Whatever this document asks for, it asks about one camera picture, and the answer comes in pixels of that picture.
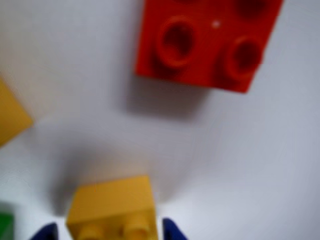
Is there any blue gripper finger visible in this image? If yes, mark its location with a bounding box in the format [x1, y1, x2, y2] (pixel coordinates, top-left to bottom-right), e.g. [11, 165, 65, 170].
[29, 222, 59, 240]
[161, 217, 190, 240]

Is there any yellow 2x2 block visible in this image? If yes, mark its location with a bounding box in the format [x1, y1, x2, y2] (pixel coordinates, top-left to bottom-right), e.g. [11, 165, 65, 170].
[65, 174, 160, 240]

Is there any green 2x4 block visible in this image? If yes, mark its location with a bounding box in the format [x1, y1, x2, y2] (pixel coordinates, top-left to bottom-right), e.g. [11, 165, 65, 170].
[0, 203, 15, 240]

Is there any yellow 2x4 block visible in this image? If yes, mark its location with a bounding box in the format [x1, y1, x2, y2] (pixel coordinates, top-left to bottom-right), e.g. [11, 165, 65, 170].
[0, 74, 34, 148]

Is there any red 2x2 block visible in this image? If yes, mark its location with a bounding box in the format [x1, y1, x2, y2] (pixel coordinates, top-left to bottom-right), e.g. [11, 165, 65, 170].
[134, 0, 285, 94]

